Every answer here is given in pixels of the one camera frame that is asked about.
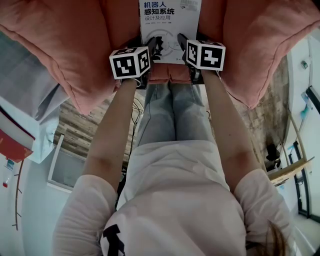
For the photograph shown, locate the person's light jeans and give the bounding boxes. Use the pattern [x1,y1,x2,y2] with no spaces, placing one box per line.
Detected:
[136,82,216,149]

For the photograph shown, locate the red hardcover book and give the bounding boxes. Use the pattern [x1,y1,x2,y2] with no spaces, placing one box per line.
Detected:
[0,106,36,164]

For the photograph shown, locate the black window frame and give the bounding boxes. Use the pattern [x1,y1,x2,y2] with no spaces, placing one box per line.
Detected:
[289,86,320,221]

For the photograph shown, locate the person's white sweatshirt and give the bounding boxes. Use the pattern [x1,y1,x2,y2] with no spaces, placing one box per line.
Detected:
[52,139,294,256]

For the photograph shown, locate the small black object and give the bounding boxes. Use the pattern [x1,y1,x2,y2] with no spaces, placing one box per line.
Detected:
[265,144,281,169]

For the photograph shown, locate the person's left forearm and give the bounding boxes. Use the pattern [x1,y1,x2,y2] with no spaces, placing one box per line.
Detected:
[83,78,139,194]

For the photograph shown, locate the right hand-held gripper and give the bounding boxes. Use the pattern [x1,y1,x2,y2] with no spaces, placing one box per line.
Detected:
[176,32,227,85]

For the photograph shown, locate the white paperback book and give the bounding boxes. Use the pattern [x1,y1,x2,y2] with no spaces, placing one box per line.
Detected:
[138,0,203,66]

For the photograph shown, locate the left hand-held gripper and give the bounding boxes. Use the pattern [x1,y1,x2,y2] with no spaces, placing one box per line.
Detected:
[108,36,161,90]

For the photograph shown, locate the red-capped plastic bottle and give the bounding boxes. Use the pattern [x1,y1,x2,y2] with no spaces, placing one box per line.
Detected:
[2,158,14,189]

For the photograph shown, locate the teal brush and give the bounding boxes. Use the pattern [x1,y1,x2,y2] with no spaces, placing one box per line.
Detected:
[299,104,310,120]

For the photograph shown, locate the person's right forearm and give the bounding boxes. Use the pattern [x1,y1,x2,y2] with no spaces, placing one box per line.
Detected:
[200,69,262,194]

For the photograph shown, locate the wooden stick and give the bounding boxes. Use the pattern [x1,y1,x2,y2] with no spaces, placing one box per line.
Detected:
[287,109,309,161]

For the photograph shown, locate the wooden board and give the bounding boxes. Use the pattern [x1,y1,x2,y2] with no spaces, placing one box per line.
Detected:
[268,156,316,186]

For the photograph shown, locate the black cable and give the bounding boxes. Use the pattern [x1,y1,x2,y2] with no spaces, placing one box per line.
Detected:
[130,99,145,151]

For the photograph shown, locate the white shelf frame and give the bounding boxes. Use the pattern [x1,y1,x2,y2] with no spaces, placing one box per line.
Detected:
[47,134,87,194]

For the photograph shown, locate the pink cushioned armchair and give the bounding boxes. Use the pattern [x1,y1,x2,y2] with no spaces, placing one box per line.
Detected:
[0,0,320,116]

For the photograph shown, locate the pale blue table cloth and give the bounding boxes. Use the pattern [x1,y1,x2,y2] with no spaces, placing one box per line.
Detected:
[0,32,70,165]

